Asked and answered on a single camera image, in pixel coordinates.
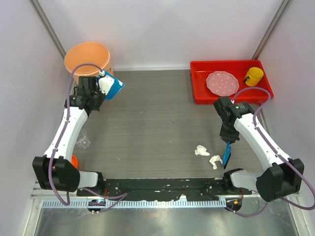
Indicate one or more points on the blue plastic dustpan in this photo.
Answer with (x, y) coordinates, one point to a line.
(116, 88)

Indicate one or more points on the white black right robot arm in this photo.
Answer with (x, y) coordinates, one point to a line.
(281, 174)

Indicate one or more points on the peach plastic waste bin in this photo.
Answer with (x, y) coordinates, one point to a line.
(88, 52)

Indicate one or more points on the blue hand brush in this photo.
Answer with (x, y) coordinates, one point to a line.
(227, 154)

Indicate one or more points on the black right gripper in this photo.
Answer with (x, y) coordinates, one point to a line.
(225, 136)

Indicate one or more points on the yellow mug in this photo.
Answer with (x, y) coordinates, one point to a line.
(253, 76)

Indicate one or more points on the clear plastic cup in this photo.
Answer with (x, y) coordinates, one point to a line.
(83, 141)

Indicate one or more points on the orange plastic bowl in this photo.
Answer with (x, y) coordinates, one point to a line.
(74, 161)

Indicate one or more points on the red plastic tray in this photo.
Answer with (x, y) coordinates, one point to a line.
(199, 71)

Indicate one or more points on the curled paper scrap right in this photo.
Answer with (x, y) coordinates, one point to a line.
(214, 160)

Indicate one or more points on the pink dotted plate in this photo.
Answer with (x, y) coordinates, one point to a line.
(222, 83)

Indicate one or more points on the long paper scrap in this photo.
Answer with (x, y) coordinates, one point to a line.
(201, 151)

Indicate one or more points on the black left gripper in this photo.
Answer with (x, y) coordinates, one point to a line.
(103, 96)

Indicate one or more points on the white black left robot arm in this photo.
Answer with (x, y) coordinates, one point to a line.
(65, 176)

